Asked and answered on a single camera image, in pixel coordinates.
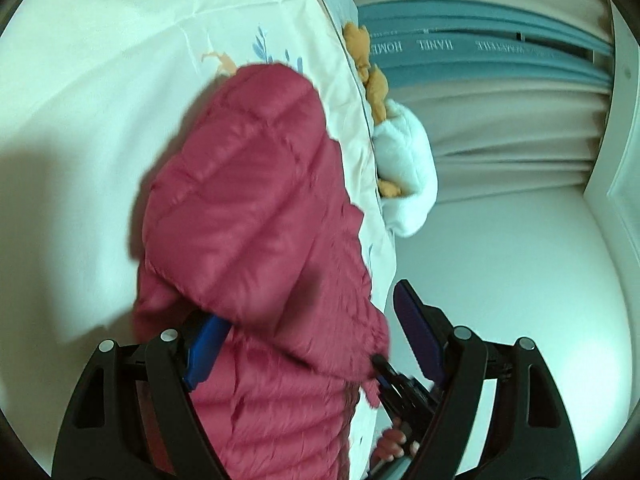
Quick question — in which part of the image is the pink printed duvet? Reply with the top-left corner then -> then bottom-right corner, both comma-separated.
1,0 -> 396,468

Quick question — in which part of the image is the red down jacket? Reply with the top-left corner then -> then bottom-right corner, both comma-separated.
134,64 -> 390,479

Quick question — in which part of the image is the beige curtain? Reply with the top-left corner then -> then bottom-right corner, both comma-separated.
355,0 -> 614,202

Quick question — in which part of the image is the person's right hand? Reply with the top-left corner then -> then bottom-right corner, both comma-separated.
370,427 -> 420,467

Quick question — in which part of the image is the white goose plush toy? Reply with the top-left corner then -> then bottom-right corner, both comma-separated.
343,22 -> 438,238

